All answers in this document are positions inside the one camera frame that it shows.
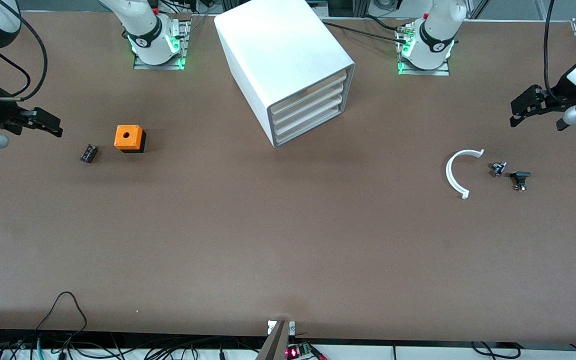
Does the white plastic drawer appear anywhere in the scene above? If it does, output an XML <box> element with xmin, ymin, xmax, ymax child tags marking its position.
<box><xmin>273</xmin><ymin>95</ymin><xmax>344</xmax><ymax>135</ymax></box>
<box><xmin>274</xmin><ymin>106</ymin><xmax>343</xmax><ymax>146</ymax></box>
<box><xmin>270</xmin><ymin>71</ymin><xmax>349</xmax><ymax>113</ymax></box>
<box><xmin>272</xmin><ymin>83</ymin><xmax>346</xmax><ymax>124</ymax></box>

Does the white drawer cabinet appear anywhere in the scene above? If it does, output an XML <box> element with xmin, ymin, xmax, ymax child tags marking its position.
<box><xmin>214</xmin><ymin>0</ymin><xmax>356</xmax><ymax>148</ymax></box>

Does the orange box with hole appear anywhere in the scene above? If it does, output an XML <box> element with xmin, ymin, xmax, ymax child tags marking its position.
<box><xmin>114</xmin><ymin>124</ymin><xmax>147</xmax><ymax>154</ymax></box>

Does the white curved plastic part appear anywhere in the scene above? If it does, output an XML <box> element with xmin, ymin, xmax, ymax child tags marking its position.
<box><xmin>445</xmin><ymin>149</ymin><xmax>485</xmax><ymax>200</ymax></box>

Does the circuit board with red light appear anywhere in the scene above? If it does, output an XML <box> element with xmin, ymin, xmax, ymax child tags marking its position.
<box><xmin>285</xmin><ymin>341</ymin><xmax>329</xmax><ymax>360</ymax></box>

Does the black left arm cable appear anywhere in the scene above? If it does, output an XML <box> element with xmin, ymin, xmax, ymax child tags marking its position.
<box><xmin>543</xmin><ymin>0</ymin><xmax>557</xmax><ymax>93</ymax></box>

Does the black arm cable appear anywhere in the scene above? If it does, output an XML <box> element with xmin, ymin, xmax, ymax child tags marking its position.
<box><xmin>0</xmin><ymin>15</ymin><xmax>49</xmax><ymax>101</ymax></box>
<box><xmin>543</xmin><ymin>0</ymin><xmax>557</xmax><ymax>93</ymax></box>

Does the small black switch component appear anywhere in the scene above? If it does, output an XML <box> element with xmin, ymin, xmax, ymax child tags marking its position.
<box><xmin>510</xmin><ymin>171</ymin><xmax>532</xmax><ymax>192</ymax></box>

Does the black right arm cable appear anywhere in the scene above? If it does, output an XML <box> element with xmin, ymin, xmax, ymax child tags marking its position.
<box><xmin>0</xmin><ymin>15</ymin><xmax>49</xmax><ymax>101</ymax></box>

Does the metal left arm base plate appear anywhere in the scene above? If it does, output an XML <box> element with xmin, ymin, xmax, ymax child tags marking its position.
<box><xmin>396</xmin><ymin>22</ymin><xmax>451</xmax><ymax>77</ymax></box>

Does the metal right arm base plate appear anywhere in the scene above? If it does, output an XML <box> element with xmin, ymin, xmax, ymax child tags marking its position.
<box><xmin>133</xmin><ymin>20</ymin><xmax>191</xmax><ymax>71</ymax></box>

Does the looped black cable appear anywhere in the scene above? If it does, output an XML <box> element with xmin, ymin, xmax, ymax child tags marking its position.
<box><xmin>35</xmin><ymin>291</ymin><xmax>89</xmax><ymax>346</ymax></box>

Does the black cable on table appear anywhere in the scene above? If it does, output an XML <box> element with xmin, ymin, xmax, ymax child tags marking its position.
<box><xmin>322</xmin><ymin>15</ymin><xmax>410</xmax><ymax>42</ymax></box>

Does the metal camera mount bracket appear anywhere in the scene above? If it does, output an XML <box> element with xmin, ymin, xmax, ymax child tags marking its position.
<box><xmin>255</xmin><ymin>320</ymin><xmax>296</xmax><ymax>360</ymax></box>

